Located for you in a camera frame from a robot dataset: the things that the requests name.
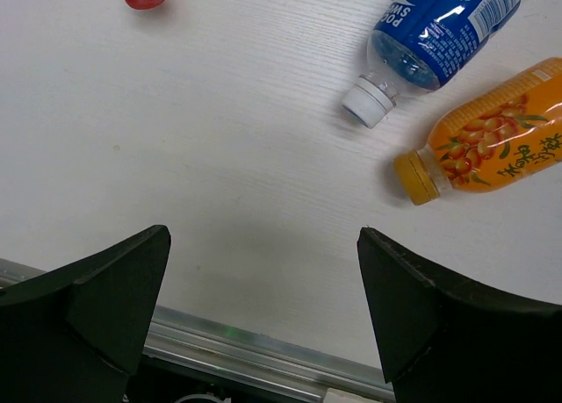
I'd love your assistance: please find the blue-label clear bottle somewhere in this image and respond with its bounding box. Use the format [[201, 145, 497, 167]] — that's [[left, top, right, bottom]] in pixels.
[[342, 0, 523, 128]]

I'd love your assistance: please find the orange sea-buckthorn juice bottle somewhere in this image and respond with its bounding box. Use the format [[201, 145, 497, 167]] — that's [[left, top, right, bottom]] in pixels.
[[393, 57, 561, 205]]

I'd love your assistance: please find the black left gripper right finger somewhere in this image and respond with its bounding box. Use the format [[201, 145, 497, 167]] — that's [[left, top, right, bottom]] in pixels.
[[357, 227, 561, 402]]

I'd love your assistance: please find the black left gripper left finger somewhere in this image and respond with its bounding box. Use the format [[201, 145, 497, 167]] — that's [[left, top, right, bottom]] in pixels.
[[1, 225, 170, 402]]

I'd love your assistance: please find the aluminium table edge rail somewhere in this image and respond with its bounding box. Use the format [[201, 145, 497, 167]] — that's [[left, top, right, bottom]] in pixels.
[[1, 260, 395, 402]]

